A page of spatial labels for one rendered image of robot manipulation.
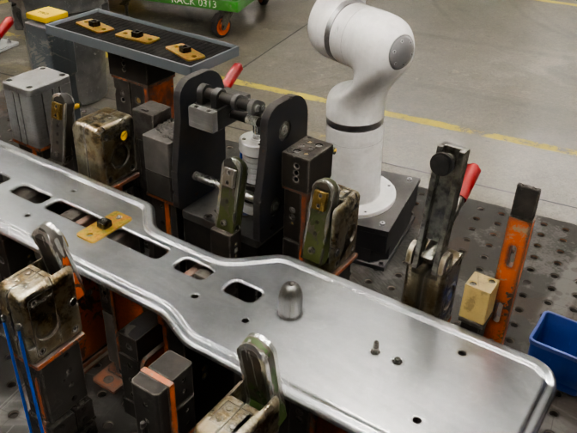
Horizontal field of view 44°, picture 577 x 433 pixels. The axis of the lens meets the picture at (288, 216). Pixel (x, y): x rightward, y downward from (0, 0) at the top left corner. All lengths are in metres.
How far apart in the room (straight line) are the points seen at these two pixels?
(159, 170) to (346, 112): 0.41
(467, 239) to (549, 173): 1.94
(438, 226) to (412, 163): 2.54
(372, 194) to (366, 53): 0.34
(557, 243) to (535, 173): 1.86
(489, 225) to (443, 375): 0.90
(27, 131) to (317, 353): 0.75
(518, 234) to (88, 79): 3.32
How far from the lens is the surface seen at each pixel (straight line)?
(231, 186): 1.08
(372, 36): 1.33
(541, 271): 1.63
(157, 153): 1.21
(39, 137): 1.39
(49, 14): 1.59
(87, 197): 1.21
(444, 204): 0.93
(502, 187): 3.40
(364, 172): 1.50
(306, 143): 1.09
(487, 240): 1.69
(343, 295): 0.98
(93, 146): 1.26
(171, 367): 0.89
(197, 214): 1.20
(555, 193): 3.44
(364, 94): 1.39
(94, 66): 4.01
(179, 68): 1.27
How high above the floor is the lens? 1.61
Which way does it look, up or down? 33 degrees down
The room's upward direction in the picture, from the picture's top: 2 degrees clockwise
